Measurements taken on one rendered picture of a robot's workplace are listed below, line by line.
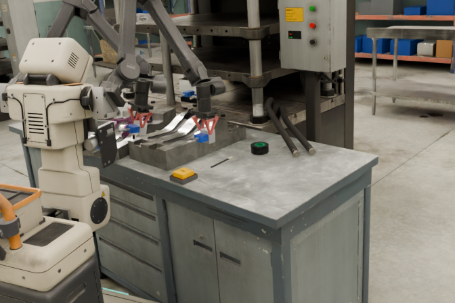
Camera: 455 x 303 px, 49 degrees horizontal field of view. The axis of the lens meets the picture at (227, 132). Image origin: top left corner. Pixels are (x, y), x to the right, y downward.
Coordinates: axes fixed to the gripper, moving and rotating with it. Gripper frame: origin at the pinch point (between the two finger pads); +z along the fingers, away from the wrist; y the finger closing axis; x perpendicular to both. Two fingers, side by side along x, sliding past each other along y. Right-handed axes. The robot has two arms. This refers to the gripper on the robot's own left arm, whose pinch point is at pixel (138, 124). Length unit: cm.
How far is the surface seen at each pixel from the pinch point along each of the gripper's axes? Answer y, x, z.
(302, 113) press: -11, -108, 1
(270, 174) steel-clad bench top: -57, -22, 5
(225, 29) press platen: 27, -73, -39
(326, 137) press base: -14, -136, 19
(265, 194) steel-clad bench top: -68, -7, 6
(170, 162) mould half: -20.5, -2.4, 10.7
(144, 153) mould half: -6.0, -0.1, 11.7
